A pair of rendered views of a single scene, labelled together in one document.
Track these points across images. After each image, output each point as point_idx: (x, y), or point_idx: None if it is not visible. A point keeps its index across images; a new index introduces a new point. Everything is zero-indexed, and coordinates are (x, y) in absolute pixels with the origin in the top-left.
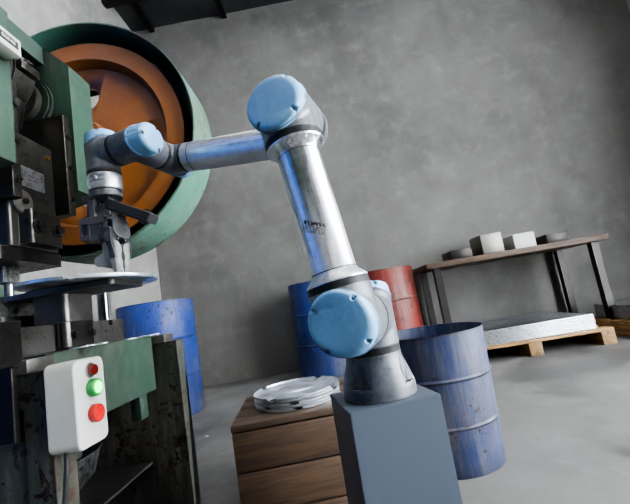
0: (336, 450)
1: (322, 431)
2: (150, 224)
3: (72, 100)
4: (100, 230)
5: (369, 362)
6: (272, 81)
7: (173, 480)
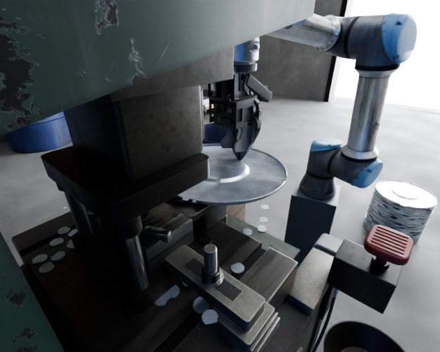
0: (235, 214)
1: (232, 207)
2: None
3: None
4: (247, 114)
5: (332, 180)
6: (411, 22)
7: None
